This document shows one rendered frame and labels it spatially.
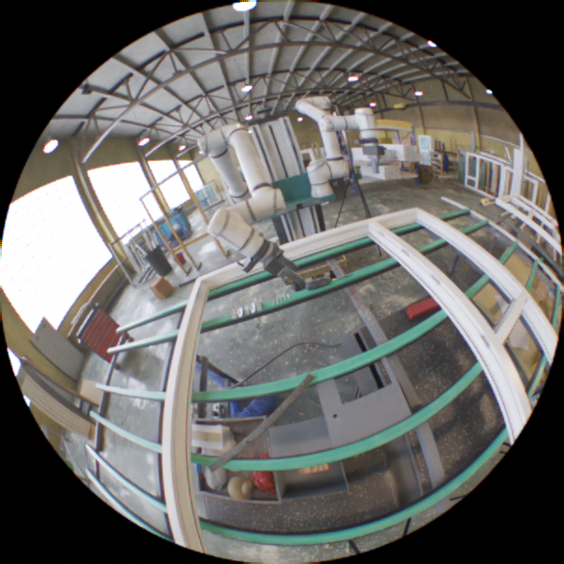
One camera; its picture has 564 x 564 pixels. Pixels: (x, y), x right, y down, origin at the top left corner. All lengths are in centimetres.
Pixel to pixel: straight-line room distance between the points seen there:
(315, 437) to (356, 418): 21
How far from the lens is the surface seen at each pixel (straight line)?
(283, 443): 69
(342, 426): 50
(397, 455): 85
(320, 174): 145
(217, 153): 105
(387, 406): 52
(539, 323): 104
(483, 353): 69
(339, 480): 80
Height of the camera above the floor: 135
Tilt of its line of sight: 39 degrees down
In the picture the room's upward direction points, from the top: 22 degrees counter-clockwise
